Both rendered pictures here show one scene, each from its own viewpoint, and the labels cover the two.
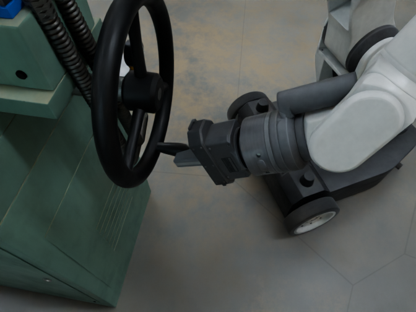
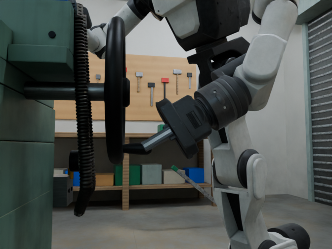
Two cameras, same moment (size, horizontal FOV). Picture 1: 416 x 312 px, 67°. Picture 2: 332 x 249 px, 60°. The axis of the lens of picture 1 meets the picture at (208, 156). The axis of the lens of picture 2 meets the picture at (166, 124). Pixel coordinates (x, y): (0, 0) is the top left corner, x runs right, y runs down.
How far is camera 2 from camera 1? 54 cm
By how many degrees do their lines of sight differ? 62
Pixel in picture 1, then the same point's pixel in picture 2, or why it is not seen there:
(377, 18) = (243, 142)
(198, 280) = not seen: outside the picture
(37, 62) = (69, 25)
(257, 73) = not seen: outside the picture
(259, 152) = (214, 89)
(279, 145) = (226, 80)
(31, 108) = (50, 52)
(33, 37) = (71, 15)
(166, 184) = not seen: outside the picture
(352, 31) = (232, 147)
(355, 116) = (259, 44)
